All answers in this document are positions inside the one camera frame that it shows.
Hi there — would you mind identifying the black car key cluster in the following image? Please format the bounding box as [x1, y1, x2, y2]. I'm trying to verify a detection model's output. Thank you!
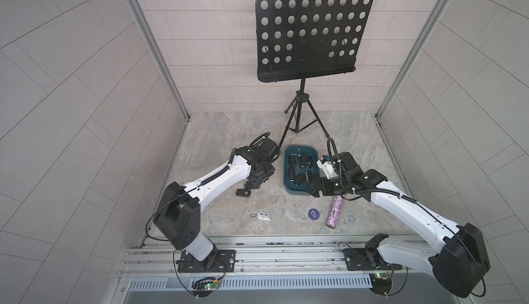
[293, 173, 306, 186]
[287, 167, 296, 181]

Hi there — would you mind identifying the white remote key fob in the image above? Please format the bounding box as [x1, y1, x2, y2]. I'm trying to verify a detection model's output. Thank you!
[250, 212, 271, 221]

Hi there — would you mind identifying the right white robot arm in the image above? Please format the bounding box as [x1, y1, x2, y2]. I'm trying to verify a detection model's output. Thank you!
[306, 137, 490, 298]

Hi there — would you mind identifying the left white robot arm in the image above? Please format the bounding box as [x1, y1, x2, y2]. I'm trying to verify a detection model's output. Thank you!
[145, 132, 280, 270]

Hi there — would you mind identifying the teal plastic storage box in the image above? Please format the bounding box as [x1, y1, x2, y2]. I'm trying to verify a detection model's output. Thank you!
[283, 145, 320, 196]

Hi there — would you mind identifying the round purple lid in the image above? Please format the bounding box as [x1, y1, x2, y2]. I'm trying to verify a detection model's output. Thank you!
[307, 208, 320, 221]

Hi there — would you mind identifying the purple glitter tube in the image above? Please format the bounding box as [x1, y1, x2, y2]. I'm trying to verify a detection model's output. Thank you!
[326, 195, 344, 229]

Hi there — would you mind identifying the left circuit board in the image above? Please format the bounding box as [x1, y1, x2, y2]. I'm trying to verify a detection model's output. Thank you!
[191, 277, 223, 298]

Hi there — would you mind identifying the circuit board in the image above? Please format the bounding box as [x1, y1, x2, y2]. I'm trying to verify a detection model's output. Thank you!
[369, 271, 393, 297]
[191, 277, 223, 298]

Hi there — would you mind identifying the right circuit board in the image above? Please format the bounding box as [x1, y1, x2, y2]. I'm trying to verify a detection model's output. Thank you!
[369, 271, 393, 297]

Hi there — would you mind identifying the black perforated music stand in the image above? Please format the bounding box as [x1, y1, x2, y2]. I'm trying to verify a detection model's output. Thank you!
[255, 0, 374, 133]

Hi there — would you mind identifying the aluminium mounting rail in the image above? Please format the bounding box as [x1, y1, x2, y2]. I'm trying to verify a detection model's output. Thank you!
[117, 235, 376, 277]

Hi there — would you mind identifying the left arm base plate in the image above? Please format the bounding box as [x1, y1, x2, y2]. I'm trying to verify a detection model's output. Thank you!
[176, 249, 236, 273]

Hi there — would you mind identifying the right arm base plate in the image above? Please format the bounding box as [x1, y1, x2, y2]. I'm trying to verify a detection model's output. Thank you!
[340, 248, 402, 272]

